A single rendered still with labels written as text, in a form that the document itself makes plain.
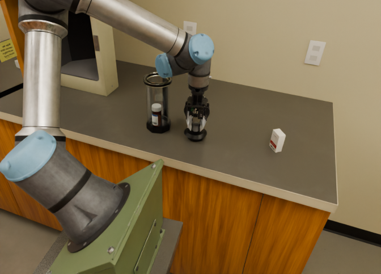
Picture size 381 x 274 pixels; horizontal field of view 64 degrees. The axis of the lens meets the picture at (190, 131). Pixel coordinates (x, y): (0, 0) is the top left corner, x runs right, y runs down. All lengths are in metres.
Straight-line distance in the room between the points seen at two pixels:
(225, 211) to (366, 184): 1.01
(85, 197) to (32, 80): 0.33
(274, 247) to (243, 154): 0.41
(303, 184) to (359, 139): 0.77
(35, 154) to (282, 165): 0.83
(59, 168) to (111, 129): 0.65
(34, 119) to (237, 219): 0.84
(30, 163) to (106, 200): 0.17
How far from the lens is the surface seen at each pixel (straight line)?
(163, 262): 0.86
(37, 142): 0.67
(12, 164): 0.67
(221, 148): 1.19
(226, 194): 1.19
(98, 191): 0.69
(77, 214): 0.68
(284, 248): 1.36
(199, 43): 0.83
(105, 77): 1.49
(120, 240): 0.57
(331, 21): 1.56
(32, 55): 0.85
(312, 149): 1.29
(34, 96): 0.83
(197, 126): 1.19
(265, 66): 1.64
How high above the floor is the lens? 1.68
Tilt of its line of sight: 36 degrees down
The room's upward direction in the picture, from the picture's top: 3 degrees clockwise
